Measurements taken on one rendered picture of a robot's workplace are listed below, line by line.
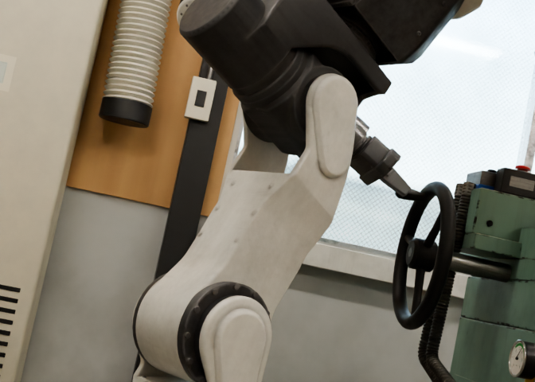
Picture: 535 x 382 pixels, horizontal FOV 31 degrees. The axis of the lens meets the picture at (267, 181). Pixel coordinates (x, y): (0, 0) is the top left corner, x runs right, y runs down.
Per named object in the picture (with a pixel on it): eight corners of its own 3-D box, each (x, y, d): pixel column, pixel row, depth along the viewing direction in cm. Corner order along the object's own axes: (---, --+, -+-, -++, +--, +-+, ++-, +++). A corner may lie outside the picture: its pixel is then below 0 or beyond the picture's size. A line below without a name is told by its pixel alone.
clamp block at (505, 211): (447, 234, 199) (455, 191, 200) (509, 247, 200) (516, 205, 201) (473, 232, 184) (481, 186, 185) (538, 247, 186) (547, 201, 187)
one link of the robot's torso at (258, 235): (173, 372, 119) (316, 49, 130) (105, 345, 133) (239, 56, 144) (259, 412, 128) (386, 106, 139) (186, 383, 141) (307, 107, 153)
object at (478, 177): (462, 192, 198) (466, 165, 199) (512, 203, 200) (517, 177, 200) (486, 188, 185) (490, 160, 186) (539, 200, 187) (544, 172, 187)
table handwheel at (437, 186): (427, 313, 167) (377, 337, 194) (535, 336, 169) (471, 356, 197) (445, 158, 176) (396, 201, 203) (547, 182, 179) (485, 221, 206)
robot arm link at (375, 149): (357, 196, 190) (312, 155, 190) (385, 161, 193) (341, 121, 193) (380, 183, 178) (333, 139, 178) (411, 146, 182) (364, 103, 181)
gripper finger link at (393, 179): (402, 198, 186) (378, 177, 185) (411, 187, 187) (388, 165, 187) (405, 196, 184) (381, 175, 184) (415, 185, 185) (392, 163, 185)
